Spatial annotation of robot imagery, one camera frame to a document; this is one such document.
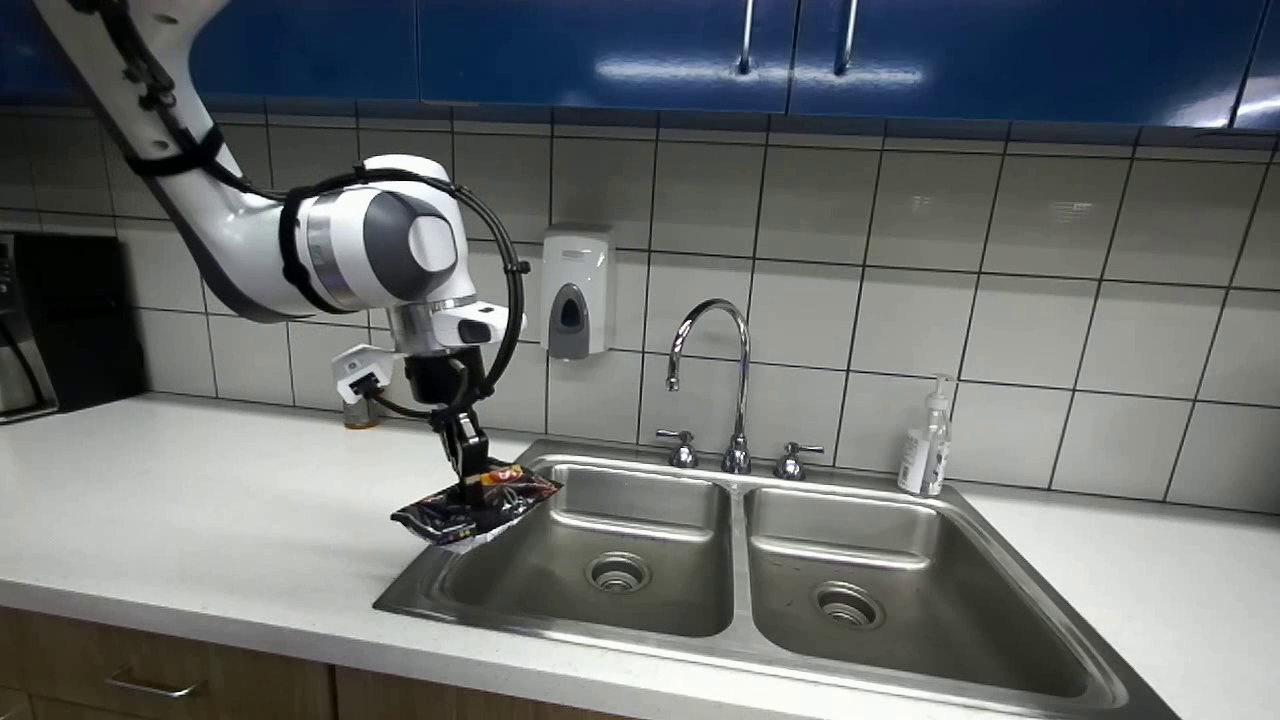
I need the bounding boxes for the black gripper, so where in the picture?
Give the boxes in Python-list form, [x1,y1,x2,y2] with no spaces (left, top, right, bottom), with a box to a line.
[403,349,493,477]

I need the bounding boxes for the black chip packet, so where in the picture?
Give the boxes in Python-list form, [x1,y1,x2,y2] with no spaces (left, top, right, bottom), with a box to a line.
[391,465,559,543]

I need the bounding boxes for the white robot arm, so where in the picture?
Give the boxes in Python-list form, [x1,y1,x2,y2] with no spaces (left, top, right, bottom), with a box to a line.
[30,0,514,477]

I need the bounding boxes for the stainless steel double sink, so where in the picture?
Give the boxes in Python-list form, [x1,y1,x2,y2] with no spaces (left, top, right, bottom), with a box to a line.
[381,445,1168,720]

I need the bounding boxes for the orange bottle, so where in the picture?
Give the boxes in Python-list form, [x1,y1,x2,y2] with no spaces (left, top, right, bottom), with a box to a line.
[340,401,381,428]

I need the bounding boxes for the chrome gooseneck faucet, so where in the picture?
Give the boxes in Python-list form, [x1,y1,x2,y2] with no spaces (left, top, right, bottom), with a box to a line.
[650,297,826,485]

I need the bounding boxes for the black coffee machine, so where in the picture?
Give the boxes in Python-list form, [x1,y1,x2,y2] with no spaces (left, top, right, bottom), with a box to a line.
[0,231,147,423]

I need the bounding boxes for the wooden lower cabinets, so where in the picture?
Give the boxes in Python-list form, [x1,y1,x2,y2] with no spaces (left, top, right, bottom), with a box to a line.
[0,612,607,720]

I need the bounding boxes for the blue upper cabinets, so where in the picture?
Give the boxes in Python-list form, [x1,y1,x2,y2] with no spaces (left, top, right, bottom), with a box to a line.
[0,0,1280,134]

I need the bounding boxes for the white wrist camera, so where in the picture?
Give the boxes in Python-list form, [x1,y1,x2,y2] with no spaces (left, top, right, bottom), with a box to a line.
[333,342,391,405]

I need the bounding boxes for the white wall soap dispenser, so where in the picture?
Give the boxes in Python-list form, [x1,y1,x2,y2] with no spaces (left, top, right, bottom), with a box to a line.
[541,231,611,361]

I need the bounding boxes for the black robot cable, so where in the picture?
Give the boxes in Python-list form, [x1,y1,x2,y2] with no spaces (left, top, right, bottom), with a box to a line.
[97,0,537,428]

